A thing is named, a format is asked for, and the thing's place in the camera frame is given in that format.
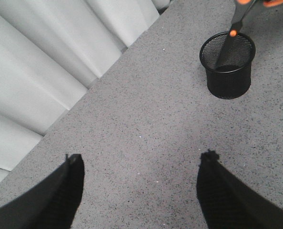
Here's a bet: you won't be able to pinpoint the grey curtain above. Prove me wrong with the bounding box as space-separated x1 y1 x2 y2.
0 0 170 182

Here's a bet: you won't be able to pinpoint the black mesh pen bucket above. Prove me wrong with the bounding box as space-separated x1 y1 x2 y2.
199 32 256 99

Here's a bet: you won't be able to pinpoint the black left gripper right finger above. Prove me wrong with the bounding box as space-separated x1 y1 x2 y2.
196 150 283 229

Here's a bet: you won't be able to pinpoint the grey orange scissors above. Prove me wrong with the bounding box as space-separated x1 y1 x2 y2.
215 0 283 69

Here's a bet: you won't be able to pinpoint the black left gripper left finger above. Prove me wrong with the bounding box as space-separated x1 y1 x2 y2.
0 154 84 229

